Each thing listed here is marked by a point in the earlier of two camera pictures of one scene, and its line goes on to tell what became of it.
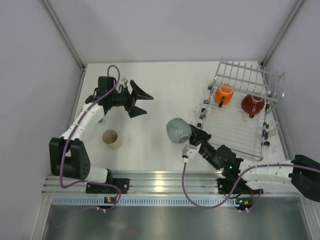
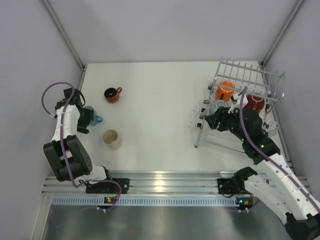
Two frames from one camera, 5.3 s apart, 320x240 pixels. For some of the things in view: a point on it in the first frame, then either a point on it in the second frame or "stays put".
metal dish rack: x=236 y=112 stays put
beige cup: x=110 y=138 stays put
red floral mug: x=252 y=104 stays put
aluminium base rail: x=152 y=182 stays put
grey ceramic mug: x=178 y=130 -> x=214 y=105
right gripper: x=198 y=136 -> x=221 y=115
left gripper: x=137 y=94 -> x=81 y=127
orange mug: x=220 y=92 stays put
